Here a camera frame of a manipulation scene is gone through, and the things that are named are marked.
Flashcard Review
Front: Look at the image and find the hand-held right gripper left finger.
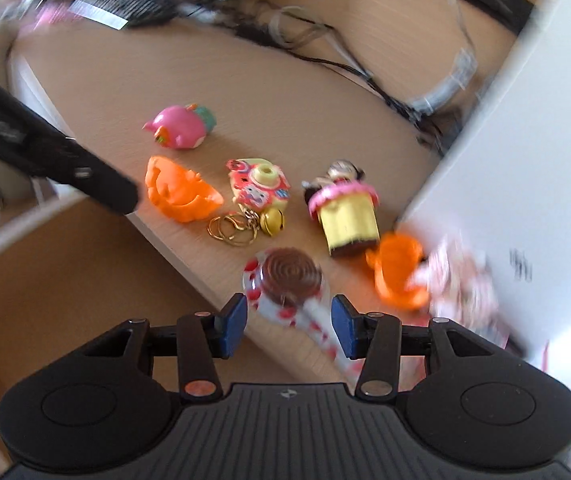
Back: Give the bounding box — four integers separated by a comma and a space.
82, 294, 248, 401

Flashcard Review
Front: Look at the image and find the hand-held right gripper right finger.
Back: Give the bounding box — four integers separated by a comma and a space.
330, 295, 503, 401

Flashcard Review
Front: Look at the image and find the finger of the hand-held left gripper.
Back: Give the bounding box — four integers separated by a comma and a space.
40, 135, 140, 216

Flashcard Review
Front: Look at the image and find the brown spiral lollipop packet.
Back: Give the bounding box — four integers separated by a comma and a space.
242, 247, 366, 386

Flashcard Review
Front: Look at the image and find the orange plastic toy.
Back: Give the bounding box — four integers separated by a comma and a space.
145, 156, 225, 224
365, 231, 433, 308

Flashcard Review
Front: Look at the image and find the wooden drawer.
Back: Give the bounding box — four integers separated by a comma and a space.
0, 192, 346, 480

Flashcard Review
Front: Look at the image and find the yellow pink cupcake toy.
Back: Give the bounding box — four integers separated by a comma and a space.
303, 160, 381, 258

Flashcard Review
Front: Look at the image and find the pink white packet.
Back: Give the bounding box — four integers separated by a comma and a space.
410, 237, 511, 351

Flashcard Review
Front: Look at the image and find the camera-shaped keychain toy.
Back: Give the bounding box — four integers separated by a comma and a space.
208, 157, 292, 248

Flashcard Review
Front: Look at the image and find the pink round toy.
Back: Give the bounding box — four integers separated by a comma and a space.
142, 104, 218, 151

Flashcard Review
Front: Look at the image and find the black keyboard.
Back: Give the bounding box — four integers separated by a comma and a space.
68, 0, 178, 31

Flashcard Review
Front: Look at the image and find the white box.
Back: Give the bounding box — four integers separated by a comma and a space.
395, 0, 571, 366

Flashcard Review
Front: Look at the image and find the bundle of black cables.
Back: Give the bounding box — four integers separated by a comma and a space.
185, 0, 466, 153

